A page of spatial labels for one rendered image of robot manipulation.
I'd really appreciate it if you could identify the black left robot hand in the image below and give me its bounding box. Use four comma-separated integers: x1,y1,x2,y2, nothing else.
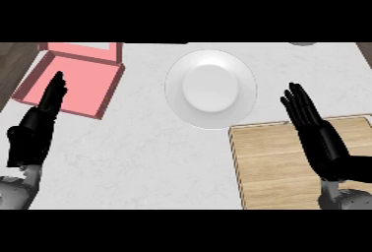
6,70,69,168

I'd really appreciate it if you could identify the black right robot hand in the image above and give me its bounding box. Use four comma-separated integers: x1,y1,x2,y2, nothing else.
279,82,372,182

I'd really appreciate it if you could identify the pale wooden tray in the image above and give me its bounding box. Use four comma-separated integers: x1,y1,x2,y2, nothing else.
227,113,372,211

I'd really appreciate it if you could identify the white round plate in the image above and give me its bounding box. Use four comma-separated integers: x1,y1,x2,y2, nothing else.
164,49,258,131

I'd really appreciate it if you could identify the pink open box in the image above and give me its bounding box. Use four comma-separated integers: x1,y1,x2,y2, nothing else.
10,42,127,120

